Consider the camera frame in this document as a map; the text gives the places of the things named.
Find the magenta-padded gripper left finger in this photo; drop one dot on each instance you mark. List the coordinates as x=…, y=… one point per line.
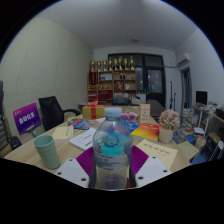
x=70, y=171

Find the purple sign board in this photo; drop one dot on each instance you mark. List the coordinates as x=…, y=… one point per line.
x=26, y=118

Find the manila paper envelope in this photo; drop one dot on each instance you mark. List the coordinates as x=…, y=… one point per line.
x=158, y=152

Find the grey armchair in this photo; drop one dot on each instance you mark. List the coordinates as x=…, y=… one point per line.
x=156, y=107

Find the flat round red coaster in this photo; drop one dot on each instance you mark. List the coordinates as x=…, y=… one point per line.
x=128, y=183

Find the blue printed booklet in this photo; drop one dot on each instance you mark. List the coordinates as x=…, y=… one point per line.
x=80, y=124

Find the potted pink flowers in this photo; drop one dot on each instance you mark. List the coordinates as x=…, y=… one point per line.
x=168, y=121

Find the pale yellow notepad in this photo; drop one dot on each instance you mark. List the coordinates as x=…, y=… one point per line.
x=63, y=132

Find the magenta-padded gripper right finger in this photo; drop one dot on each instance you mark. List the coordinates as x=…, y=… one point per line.
x=152, y=170

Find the pile of books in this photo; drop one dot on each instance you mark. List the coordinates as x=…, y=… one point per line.
x=188, y=123

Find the orange and white standing card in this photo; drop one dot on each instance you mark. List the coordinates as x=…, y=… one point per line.
x=144, y=114

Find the black framed chair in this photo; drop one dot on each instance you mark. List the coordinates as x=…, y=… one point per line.
x=6, y=136

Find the white air conditioner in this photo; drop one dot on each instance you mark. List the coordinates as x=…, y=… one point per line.
x=183, y=58

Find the red and orange book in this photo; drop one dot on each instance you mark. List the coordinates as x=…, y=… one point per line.
x=146, y=131

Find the long wooden wall desk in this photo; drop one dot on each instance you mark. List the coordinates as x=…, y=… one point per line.
x=213, y=115

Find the pink packet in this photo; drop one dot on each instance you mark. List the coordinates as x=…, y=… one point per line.
x=129, y=116

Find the black microphone stand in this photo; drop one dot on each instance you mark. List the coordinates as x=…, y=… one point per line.
x=171, y=95

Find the black computer monitor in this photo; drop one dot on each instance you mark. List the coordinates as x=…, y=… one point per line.
x=201, y=97

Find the yellow gift box red ribbon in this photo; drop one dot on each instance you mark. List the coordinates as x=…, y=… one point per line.
x=93, y=111

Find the black framed glass door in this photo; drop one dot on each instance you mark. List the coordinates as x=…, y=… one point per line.
x=153, y=78

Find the clear plastic water bottle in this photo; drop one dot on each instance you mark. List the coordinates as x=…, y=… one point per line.
x=112, y=153

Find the wooden shelf unit with trophies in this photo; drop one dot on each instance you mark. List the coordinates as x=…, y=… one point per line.
x=111, y=81

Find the pale green cup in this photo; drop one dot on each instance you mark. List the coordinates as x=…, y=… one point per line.
x=47, y=153

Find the white printed booklet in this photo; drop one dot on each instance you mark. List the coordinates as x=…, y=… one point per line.
x=82, y=139

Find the black office chair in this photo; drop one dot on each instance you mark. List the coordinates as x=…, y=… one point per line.
x=50, y=111

